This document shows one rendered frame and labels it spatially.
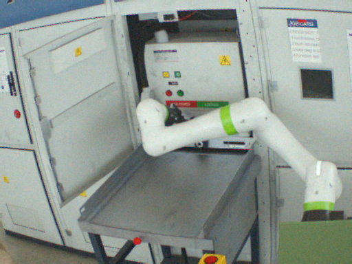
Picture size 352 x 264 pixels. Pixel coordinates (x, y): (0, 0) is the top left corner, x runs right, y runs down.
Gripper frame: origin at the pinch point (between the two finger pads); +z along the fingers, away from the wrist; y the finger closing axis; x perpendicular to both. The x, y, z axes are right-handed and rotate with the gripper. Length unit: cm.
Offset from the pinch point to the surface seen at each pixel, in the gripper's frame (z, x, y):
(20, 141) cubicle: 9, -113, 14
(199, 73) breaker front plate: -4.3, 8.8, -21.4
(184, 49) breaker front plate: -10.6, 3.2, -32.3
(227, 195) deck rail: -25, 33, 32
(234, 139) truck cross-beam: 10.9, 22.1, 7.3
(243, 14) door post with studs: -23, 36, -46
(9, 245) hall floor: 43, -156, 94
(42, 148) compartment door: -56, -40, 18
